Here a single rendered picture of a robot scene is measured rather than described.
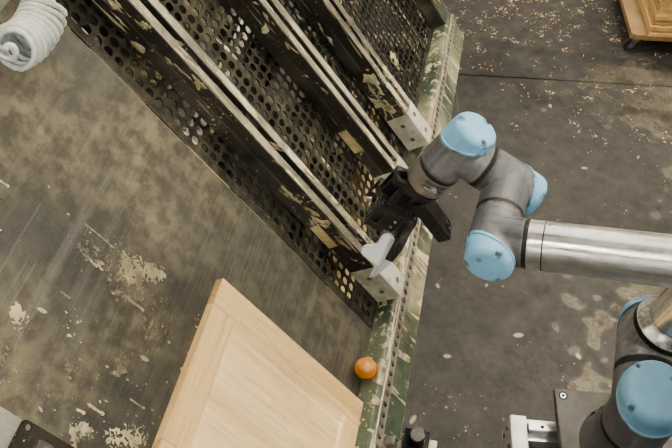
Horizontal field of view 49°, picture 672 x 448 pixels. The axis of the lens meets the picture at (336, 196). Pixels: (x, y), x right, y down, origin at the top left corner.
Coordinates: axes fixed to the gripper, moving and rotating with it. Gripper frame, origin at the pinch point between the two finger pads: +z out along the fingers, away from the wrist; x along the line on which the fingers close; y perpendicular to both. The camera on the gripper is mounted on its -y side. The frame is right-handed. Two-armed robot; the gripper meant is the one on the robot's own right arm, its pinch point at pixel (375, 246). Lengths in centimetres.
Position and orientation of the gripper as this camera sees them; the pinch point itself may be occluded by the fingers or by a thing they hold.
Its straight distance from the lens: 139.8
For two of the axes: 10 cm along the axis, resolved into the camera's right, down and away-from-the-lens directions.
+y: -8.8, -3.7, -3.0
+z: -4.6, 5.5, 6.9
